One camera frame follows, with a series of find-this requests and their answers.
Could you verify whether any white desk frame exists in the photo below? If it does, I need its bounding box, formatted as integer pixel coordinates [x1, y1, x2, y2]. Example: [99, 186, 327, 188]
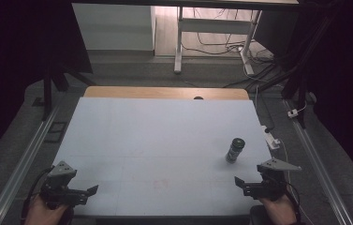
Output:
[173, 5, 263, 76]

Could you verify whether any tangle of floor cables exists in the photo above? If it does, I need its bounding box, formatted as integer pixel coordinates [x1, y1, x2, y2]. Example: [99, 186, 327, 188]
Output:
[182, 7, 286, 89]

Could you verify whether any person's left hand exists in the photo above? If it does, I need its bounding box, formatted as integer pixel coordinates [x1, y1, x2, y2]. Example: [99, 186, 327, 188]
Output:
[23, 194, 69, 225]

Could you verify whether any black floor plate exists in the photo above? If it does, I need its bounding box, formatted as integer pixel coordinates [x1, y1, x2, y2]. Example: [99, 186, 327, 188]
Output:
[44, 121, 68, 144]

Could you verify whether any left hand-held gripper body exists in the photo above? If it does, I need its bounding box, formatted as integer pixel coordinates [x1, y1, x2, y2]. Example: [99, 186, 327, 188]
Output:
[39, 160, 88, 210]

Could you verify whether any small jar with black lid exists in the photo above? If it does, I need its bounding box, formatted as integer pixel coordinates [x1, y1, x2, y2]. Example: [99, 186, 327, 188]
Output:
[225, 137, 246, 165]

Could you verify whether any black tripod stand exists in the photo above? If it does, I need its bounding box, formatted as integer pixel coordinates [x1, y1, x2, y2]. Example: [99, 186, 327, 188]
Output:
[255, 12, 337, 129]
[41, 59, 97, 122]

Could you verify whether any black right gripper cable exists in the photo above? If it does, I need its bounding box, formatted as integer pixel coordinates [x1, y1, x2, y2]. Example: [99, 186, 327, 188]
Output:
[284, 179, 303, 223]

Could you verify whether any wooden table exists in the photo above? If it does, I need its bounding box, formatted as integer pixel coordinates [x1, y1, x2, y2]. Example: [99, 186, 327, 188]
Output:
[83, 85, 251, 101]

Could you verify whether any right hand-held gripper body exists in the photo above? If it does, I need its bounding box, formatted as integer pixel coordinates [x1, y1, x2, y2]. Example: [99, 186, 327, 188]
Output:
[243, 157, 302, 202]

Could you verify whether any white cabinet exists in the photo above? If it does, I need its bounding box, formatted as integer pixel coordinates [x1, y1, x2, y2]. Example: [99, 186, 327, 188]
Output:
[71, 3, 157, 53]

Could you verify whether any aluminium floor rail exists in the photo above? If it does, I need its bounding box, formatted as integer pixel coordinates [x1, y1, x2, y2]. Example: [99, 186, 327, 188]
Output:
[0, 104, 60, 225]
[283, 98, 353, 225]

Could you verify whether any thin white cable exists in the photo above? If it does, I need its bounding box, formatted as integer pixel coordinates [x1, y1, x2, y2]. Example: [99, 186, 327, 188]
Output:
[276, 139, 316, 225]

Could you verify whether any white table mat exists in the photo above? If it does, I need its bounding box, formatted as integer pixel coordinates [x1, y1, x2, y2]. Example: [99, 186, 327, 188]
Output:
[50, 97, 273, 218]

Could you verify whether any white power strip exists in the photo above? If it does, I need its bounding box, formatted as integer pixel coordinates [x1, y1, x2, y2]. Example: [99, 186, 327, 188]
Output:
[260, 125, 282, 151]

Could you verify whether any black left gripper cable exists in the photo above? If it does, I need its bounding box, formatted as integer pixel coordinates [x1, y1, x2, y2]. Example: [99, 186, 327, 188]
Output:
[20, 166, 55, 225]

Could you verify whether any person's right hand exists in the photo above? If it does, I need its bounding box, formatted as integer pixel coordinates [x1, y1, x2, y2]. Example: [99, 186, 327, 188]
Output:
[257, 192, 300, 225]

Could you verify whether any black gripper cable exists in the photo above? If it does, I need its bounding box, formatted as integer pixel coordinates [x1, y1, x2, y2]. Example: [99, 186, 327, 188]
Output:
[20, 166, 55, 225]
[284, 179, 303, 223]

